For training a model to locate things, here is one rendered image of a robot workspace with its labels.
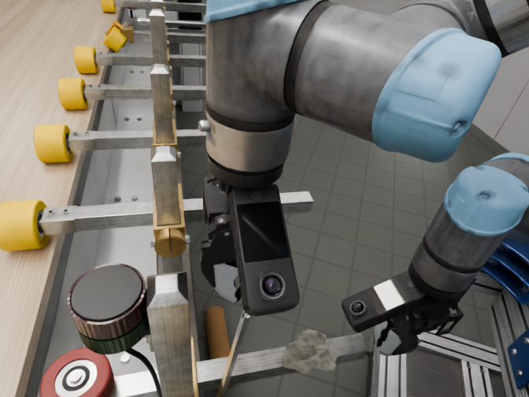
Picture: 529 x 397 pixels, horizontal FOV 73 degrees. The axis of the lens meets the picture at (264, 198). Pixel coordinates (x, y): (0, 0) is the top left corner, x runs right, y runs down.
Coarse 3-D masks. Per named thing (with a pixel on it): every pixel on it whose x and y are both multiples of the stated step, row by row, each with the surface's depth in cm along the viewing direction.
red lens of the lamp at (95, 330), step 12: (108, 264) 32; (120, 264) 32; (72, 288) 29; (144, 288) 30; (144, 300) 30; (72, 312) 28; (132, 312) 28; (144, 312) 30; (84, 324) 27; (96, 324) 27; (108, 324) 27; (120, 324) 28; (132, 324) 29; (96, 336) 28; (108, 336) 28
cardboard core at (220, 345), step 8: (208, 312) 147; (216, 312) 146; (208, 320) 144; (216, 320) 143; (224, 320) 146; (208, 328) 142; (216, 328) 140; (224, 328) 142; (208, 336) 140; (216, 336) 138; (224, 336) 139; (216, 344) 136; (224, 344) 136; (216, 352) 133; (224, 352) 134; (232, 384) 130
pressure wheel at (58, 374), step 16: (80, 352) 47; (48, 368) 45; (64, 368) 45; (80, 368) 46; (96, 368) 45; (48, 384) 43; (64, 384) 44; (80, 384) 44; (96, 384) 44; (112, 384) 46
